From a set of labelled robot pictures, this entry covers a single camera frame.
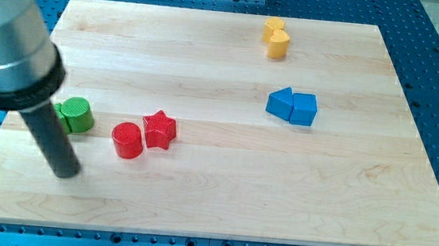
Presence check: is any blue cube block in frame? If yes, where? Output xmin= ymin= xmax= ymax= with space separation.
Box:
xmin=289 ymin=93 xmax=318 ymax=126

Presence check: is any wooden board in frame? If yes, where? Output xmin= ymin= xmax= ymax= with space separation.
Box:
xmin=0 ymin=0 xmax=439 ymax=246

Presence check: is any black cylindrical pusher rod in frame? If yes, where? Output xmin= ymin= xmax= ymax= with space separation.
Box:
xmin=20 ymin=101 xmax=81 ymax=179

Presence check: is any red star block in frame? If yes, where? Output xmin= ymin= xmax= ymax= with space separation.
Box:
xmin=142 ymin=110 xmax=177 ymax=150

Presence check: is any green cylinder block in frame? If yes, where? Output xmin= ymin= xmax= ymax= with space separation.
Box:
xmin=60 ymin=97 xmax=94 ymax=133

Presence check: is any blue triangle block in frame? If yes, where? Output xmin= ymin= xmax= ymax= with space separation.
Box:
xmin=265 ymin=87 xmax=294 ymax=121

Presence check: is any black rubber tool collar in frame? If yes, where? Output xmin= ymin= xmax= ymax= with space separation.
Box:
xmin=0 ymin=45 xmax=66 ymax=111

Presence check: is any red cylinder block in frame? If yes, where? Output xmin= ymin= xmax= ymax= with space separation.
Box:
xmin=112 ymin=122 xmax=144 ymax=159

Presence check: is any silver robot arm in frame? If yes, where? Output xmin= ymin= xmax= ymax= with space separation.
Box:
xmin=0 ymin=0 xmax=81 ymax=179

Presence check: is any yellow heart block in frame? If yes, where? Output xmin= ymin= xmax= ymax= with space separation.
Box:
xmin=267 ymin=29 xmax=291 ymax=59

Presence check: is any yellow rear block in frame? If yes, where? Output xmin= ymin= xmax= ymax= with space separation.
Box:
xmin=262 ymin=16 xmax=286 ymax=43

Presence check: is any green block behind rod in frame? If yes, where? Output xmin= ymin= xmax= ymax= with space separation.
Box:
xmin=54 ymin=102 xmax=71 ymax=134

